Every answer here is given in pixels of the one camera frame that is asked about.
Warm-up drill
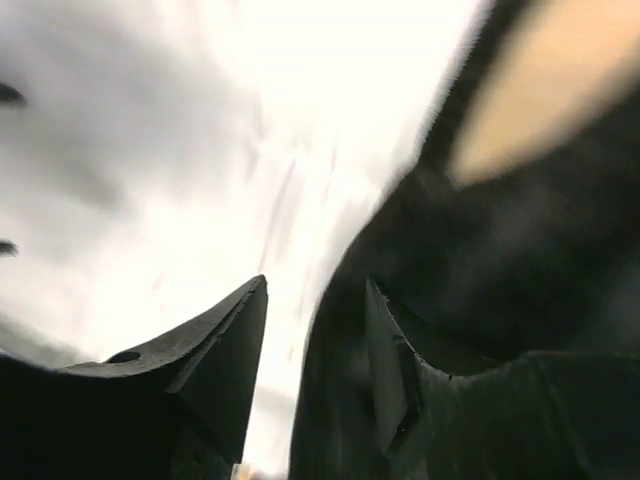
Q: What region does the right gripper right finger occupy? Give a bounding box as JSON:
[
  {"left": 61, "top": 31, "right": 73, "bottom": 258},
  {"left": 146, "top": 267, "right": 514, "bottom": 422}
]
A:
[{"left": 365, "top": 282, "right": 639, "bottom": 479}]

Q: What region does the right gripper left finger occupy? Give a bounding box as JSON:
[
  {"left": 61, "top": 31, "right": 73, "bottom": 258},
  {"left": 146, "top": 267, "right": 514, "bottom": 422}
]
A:
[{"left": 1, "top": 276, "right": 268, "bottom": 480}]

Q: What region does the white pillow with yellow piping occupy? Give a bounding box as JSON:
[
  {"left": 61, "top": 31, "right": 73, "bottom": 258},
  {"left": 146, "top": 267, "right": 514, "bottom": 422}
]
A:
[{"left": 1, "top": 1, "right": 490, "bottom": 473}]

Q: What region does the black pillowcase with tan flowers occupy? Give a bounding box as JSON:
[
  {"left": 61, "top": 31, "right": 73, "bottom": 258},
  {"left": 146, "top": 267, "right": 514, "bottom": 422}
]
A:
[{"left": 288, "top": 1, "right": 639, "bottom": 479}]

